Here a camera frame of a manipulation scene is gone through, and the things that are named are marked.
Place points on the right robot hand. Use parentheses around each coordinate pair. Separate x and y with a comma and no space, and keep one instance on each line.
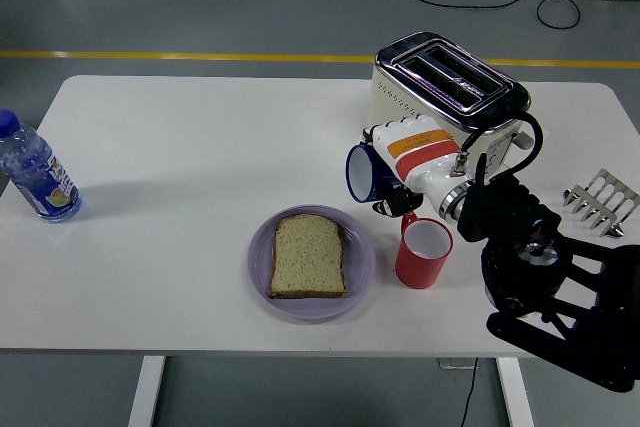
(420,157)

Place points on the white table leg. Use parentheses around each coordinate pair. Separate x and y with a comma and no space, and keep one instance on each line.
(147,392)
(515,392)

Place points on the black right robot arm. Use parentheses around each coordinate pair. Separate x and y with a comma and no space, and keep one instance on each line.
(525,277)

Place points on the cream and chrome toaster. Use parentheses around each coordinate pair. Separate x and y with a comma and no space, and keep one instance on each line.
(400,97)

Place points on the blue enamel cup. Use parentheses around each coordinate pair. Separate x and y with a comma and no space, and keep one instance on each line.
(380,182)

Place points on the purple round plate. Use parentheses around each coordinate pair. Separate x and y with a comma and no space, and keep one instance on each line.
(360,257)

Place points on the metal toast rack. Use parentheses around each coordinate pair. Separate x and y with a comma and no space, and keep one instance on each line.
(595,199)

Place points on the clear bottle with blue cap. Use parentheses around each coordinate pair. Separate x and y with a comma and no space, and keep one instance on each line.
(40,177)

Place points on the slice of bread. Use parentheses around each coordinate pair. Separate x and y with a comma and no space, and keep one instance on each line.
(307,257)

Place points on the grey under-table socket box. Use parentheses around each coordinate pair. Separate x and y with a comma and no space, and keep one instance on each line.
(452,363)

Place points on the white paper sheet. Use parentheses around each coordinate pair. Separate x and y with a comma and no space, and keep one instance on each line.
(520,154)

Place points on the red enamel cup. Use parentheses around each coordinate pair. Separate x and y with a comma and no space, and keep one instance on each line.
(417,272)

